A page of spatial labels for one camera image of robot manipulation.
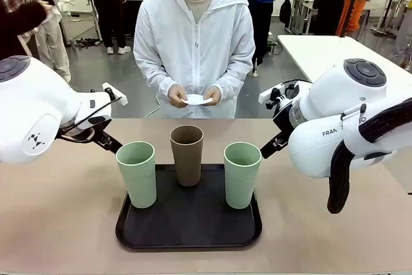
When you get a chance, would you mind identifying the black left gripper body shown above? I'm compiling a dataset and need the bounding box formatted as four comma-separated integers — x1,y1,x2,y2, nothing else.
59,125,104,144

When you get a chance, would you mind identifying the person's right forearm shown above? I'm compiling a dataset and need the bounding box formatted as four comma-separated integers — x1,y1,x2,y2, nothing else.
133,55,181,100

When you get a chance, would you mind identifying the white scalloped paper coaster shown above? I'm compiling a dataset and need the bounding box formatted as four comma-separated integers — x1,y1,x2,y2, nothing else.
181,93,214,107

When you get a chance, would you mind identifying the tall brown cup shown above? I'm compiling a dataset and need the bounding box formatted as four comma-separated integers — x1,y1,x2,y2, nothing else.
169,126,205,187

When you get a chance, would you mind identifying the person's left hand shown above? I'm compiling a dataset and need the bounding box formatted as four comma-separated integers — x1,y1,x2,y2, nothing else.
203,86,223,107

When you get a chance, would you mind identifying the white side table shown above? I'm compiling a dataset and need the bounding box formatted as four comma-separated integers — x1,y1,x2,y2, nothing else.
276,34,412,83

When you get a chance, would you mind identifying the white floor cable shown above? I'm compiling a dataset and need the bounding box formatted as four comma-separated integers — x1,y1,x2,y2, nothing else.
144,99,162,119

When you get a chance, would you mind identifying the person in black clothes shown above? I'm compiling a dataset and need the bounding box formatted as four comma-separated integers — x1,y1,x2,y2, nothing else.
81,0,132,55

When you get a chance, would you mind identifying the person in white jacket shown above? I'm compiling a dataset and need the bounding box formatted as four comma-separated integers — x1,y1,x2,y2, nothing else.
133,0,257,119

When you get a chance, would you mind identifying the person in orange trousers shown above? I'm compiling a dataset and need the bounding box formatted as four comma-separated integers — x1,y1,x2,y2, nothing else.
314,0,376,41

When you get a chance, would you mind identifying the person in beige trousers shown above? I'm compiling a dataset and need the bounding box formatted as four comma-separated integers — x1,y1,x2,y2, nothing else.
25,0,72,85

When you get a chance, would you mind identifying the person in black fuzzy sweater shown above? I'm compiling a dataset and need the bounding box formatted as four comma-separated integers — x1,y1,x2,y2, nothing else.
0,0,54,62

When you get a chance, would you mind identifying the black straps bundle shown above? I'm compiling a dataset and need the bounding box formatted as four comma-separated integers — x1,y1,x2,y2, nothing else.
74,37,102,47

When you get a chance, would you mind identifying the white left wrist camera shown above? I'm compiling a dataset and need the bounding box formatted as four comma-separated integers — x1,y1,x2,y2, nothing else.
102,83,127,106

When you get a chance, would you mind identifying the black braided cable sleeve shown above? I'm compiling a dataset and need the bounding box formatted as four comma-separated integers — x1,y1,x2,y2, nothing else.
326,97,412,214

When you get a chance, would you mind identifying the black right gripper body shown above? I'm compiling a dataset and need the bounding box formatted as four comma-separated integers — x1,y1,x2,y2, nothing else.
272,99,295,134

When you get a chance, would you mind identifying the tall pale green cup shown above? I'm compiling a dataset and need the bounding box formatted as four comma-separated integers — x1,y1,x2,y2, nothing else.
115,141,158,209
223,142,262,209

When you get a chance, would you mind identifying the thin black camera cable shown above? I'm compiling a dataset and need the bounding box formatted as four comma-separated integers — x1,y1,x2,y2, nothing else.
61,96,123,131

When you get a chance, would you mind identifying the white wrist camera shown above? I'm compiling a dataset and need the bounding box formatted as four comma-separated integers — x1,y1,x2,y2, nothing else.
102,83,127,106
259,84,287,110

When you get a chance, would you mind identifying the person's right hand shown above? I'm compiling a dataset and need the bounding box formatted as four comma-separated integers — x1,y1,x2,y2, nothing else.
167,84,191,109

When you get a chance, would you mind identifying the black stand pole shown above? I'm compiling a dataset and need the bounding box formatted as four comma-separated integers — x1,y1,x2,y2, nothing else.
341,0,366,37

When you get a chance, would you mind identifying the person's left forearm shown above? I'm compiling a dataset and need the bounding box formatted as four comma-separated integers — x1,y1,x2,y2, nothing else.
215,59,257,100

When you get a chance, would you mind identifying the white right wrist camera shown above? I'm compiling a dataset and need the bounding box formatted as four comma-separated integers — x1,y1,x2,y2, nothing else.
259,84,287,110

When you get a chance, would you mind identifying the black bag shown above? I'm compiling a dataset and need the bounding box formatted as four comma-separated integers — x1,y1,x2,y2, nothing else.
279,0,292,27

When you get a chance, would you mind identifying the black plastic tray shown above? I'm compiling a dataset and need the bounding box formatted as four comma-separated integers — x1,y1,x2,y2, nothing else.
115,163,263,251

